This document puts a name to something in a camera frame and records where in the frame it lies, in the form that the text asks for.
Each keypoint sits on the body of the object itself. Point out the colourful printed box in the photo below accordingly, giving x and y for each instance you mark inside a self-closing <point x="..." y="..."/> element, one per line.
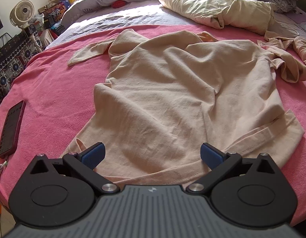
<point x="56" y="10"/>

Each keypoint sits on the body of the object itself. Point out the lilac bed sheet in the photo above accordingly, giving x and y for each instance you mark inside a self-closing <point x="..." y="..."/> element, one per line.
<point x="105" y="17"/>

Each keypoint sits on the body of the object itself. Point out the smartphone in dark red case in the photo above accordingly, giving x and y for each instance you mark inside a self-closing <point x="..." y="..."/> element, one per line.
<point x="10" y="129"/>

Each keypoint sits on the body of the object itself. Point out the cream pillow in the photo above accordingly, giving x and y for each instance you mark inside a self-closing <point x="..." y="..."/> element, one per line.
<point x="192" y="5"/>

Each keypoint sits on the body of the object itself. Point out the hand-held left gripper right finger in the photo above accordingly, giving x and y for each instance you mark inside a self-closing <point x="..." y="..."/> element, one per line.
<point x="211" y="155"/>

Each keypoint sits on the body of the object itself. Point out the dark patterned cloth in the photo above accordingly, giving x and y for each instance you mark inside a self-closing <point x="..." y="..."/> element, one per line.
<point x="14" y="62"/>

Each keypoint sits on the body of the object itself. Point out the beige standing fan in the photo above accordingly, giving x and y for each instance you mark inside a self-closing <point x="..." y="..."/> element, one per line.
<point x="21" y="12"/>

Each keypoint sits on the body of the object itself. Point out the small red object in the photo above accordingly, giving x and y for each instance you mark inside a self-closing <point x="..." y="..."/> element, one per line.
<point x="119" y="4"/>

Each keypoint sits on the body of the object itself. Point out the beige long-sleeved shirt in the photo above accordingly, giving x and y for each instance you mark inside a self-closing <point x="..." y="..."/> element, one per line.
<point x="167" y="91"/>

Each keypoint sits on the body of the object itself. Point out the beige crumpled garment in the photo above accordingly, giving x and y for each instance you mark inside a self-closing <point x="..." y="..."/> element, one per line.
<point x="289" y="67"/>

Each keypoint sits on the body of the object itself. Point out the pink terry blanket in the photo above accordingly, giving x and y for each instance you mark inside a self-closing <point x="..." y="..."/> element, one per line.
<point x="56" y="91"/>

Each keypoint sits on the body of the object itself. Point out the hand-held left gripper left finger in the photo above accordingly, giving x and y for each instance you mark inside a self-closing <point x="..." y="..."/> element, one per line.
<point x="93" y="153"/>

